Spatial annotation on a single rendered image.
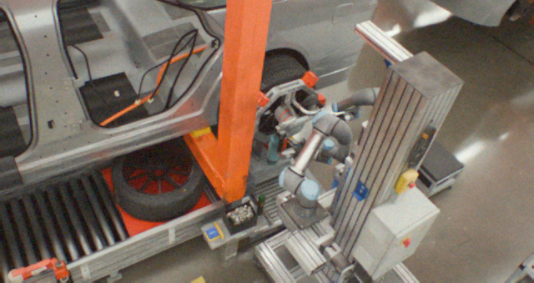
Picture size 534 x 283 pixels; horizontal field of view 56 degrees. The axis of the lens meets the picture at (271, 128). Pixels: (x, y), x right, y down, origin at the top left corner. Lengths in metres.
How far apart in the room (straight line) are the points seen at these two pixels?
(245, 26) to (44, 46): 1.06
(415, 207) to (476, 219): 1.86
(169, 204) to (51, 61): 1.28
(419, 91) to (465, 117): 3.31
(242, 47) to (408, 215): 1.26
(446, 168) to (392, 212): 1.71
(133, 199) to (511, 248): 3.05
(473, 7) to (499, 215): 2.01
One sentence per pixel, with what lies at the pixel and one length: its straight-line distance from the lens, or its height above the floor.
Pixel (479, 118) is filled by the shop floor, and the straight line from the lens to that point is 5.64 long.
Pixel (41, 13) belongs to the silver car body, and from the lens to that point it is 2.83.
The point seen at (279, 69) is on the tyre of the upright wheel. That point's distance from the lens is 3.53.
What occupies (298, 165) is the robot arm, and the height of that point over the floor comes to 1.09.
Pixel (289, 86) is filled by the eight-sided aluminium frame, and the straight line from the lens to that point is 3.53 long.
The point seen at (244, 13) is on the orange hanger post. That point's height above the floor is 2.07.
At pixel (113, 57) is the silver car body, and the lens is 4.01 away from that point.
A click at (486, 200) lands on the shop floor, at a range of 4.89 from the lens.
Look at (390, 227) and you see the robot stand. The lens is 2.77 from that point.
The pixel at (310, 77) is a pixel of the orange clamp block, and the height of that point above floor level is 1.15.
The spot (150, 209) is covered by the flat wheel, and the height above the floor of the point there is 0.44.
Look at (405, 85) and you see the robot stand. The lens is 2.33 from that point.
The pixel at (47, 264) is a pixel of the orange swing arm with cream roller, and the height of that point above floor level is 0.49.
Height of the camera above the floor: 3.41
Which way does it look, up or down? 46 degrees down
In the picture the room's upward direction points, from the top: 10 degrees clockwise
